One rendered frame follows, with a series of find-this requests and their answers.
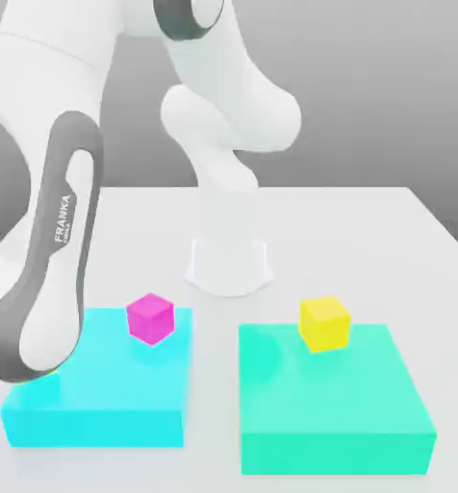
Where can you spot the large cyan box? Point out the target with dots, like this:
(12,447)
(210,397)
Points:
(117,385)

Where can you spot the small magenta cube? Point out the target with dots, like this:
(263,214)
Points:
(151,317)

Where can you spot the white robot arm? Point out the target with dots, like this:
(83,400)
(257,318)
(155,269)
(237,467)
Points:
(221,96)

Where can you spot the large turquoise box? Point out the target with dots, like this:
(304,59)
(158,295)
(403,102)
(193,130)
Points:
(329,400)

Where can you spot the small yellow cube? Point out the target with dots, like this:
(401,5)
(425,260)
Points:
(324,324)

